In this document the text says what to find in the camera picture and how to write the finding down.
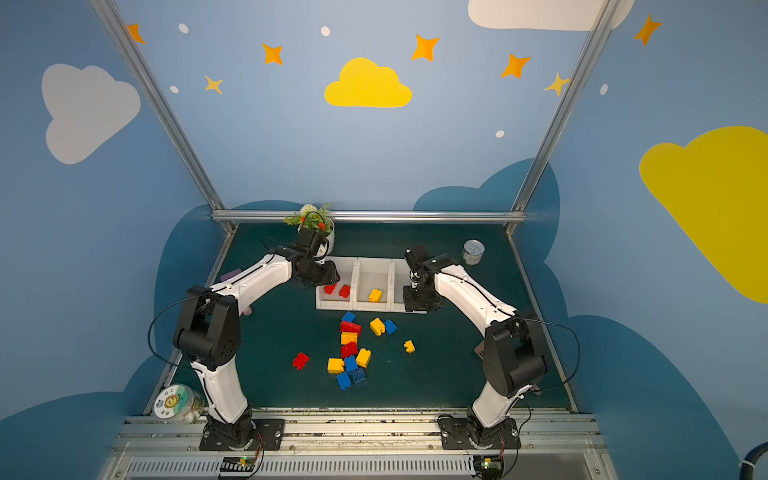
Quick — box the yellow lego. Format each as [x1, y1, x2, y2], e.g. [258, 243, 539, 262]
[368, 289, 383, 303]

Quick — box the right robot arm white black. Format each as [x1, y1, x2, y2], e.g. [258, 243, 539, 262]
[403, 245, 548, 429]

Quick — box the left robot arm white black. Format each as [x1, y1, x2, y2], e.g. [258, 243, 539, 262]
[173, 227, 340, 427]

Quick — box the white right bin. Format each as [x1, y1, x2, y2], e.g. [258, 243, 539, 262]
[387, 259, 411, 313]

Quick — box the white bin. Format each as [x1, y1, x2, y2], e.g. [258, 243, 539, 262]
[315, 256, 360, 311]
[387, 259, 411, 313]
[354, 257, 394, 312]

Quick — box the white left bin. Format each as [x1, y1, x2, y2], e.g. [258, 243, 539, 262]
[315, 256, 360, 311]

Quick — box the potted plant white pot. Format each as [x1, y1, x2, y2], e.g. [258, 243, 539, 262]
[283, 204, 336, 256]

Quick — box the white middle bin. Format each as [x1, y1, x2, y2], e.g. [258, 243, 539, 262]
[354, 257, 394, 312]

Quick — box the silver tin can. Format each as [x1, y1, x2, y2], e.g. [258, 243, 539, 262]
[462, 239, 486, 266]

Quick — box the yellow lego brick stacked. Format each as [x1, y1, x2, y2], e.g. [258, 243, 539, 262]
[341, 332, 358, 345]

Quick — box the brown slotted spatula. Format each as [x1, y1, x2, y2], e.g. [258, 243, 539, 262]
[474, 342, 485, 359]

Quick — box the purple toy spatula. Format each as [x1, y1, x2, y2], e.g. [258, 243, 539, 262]
[220, 268, 242, 282]

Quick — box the yellow lego brick bottom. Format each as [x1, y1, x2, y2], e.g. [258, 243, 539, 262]
[327, 358, 346, 375]

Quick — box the blue textured lego brick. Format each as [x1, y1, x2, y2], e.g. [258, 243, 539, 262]
[349, 367, 366, 384]

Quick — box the blue lego brick bottom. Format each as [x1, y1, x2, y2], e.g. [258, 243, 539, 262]
[336, 372, 352, 391]

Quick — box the right circuit board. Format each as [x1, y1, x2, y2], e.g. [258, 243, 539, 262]
[472, 456, 504, 480]

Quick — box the circuit board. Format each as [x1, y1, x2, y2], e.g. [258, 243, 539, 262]
[472, 456, 504, 480]
[217, 456, 257, 479]

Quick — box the left circuit board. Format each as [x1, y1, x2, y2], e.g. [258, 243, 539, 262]
[217, 456, 257, 479]

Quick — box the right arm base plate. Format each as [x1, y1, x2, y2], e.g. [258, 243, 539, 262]
[436, 415, 521, 450]

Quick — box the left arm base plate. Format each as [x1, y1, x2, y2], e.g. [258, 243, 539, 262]
[199, 417, 285, 452]

